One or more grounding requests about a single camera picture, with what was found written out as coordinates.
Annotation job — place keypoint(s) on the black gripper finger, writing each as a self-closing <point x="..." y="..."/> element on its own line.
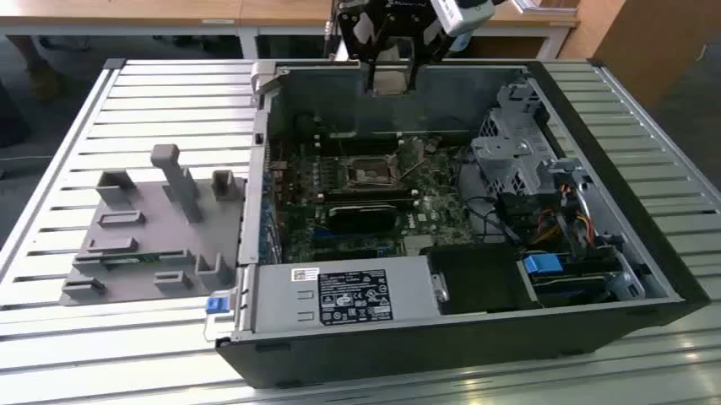
<point x="438" y="42"/>
<point x="351" y="34"/>

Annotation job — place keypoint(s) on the silver CPU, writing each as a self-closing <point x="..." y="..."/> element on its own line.
<point x="392" y="85"/>

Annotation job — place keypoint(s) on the black RAM slot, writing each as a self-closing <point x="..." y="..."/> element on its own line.
<point x="366" y="190"/>
<point x="360" y="148"/>
<point x="360" y="140"/>
<point x="366" y="195"/>
<point x="360" y="152"/>
<point x="366" y="199"/>
<point x="360" y="144"/>
<point x="366" y="203"/>

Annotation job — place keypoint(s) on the CPU socket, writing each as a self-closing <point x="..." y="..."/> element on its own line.
<point x="368" y="171"/>

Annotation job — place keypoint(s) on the black expansion slot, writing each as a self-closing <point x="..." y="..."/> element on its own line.
<point x="337" y="254"/>

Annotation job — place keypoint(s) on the pale blue teach pendant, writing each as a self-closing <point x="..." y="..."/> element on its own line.
<point x="460" y="42"/>

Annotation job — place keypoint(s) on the white document tray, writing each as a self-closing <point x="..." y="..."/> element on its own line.
<point x="526" y="3"/>

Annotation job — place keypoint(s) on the silver disk bay cage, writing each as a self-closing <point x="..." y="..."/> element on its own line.
<point x="500" y="147"/>

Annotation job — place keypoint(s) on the green motherboard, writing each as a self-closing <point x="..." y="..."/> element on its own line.
<point x="439" y="198"/>

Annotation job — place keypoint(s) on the wooden cabinet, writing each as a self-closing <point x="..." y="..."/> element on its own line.
<point x="647" y="50"/>

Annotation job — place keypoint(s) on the silver chipset heatsink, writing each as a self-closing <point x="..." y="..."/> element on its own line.
<point x="419" y="244"/>

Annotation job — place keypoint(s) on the brown wooden leg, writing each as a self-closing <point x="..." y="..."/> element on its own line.
<point x="45" y="71"/>

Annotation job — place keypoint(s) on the blue disk carrier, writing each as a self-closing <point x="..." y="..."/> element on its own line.
<point x="543" y="266"/>

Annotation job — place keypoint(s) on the silver power supply unit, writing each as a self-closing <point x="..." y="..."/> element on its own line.
<point x="411" y="287"/>

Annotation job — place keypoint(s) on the grey parts rack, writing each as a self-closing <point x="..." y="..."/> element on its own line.
<point x="157" y="236"/>

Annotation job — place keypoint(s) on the green RAM stick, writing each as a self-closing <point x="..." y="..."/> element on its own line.
<point x="145" y="257"/>

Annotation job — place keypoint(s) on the blue case latch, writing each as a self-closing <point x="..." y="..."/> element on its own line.
<point x="216" y="306"/>

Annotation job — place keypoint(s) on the black PC case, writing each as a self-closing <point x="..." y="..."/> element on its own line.
<point x="450" y="350"/>

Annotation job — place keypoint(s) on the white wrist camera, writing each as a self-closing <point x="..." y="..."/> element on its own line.
<point x="462" y="19"/>

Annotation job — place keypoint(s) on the wooden desk white frame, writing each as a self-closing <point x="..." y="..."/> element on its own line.
<point x="112" y="10"/>
<point x="281" y="10"/>

